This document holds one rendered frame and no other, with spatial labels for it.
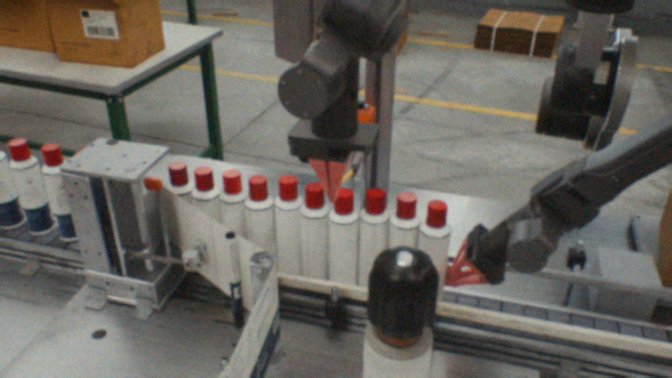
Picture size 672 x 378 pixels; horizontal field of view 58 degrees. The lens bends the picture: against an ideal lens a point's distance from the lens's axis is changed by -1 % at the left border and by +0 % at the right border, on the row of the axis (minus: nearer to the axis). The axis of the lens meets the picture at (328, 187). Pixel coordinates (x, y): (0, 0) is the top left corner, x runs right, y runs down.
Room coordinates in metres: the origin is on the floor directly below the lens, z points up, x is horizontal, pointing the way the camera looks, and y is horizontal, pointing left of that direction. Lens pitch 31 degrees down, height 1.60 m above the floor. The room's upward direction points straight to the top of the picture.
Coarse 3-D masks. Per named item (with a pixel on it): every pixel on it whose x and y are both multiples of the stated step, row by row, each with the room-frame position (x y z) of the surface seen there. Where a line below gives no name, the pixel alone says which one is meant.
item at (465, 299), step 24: (24, 240) 1.01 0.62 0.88; (48, 240) 1.00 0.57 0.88; (288, 288) 0.86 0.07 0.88; (504, 312) 0.79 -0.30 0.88; (528, 312) 0.79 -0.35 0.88; (552, 312) 0.79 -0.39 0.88; (528, 336) 0.73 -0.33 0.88; (552, 336) 0.73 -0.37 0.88; (648, 336) 0.73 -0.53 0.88; (648, 360) 0.69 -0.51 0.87
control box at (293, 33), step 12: (276, 0) 0.93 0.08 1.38; (288, 0) 0.91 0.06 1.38; (300, 0) 0.88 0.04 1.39; (312, 0) 0.87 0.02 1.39; (324, 0) 0.88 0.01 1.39; (276, 12) 0.93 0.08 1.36; (288, 12) 0.91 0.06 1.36; (300, 12) 0.88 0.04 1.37; (312, 12) 0.87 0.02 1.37; (276, 24) 0.93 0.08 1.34; (288, 24) 0.91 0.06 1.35; (300, 24) 0.88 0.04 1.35; (312, 24) 0.87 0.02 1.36; (276, 36) 0.93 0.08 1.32; (288, 36) 0.91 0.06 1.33; (300, 36) 0.88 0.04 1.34; (312, 36) 0.87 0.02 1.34; (276, 48) 0.93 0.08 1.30; (288, 48) 0.91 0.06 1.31; (300, 48) 0.89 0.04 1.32; (288, 60) 0.91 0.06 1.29; (300, 60) 0.89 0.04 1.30
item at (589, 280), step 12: (540, 276) 0.80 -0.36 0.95; (552, 276) 0.80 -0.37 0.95; (564, 276) 0.79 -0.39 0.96; (576, 276) 0.79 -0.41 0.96; (588, 276) 0.79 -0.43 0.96; (612, 288) 0.77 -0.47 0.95; (624, 288) 0.77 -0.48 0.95; (636, 288) 0.76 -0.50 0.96; (648, 288) 0.76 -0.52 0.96; (660, 288) 0.76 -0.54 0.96
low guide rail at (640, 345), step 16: (304, 288) 0.84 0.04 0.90; (320, 288) 0.83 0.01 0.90; (352, 288) 0.81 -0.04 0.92; (448, 304) 0.77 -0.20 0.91; (480, 320) 0.75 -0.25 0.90; (496, 320) 0.74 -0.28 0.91; (512, 320) 0.74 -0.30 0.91; (528, 320) 0.74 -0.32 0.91; (560, 336) 0.72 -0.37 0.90; (576, 336) 0.71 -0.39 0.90; (592, 336) 0.70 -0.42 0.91; (608, 336) 0.70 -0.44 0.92; (624, 336) 0.70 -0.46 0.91; (640, 352) 0.68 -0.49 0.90; (656, 352) 0.68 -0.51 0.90
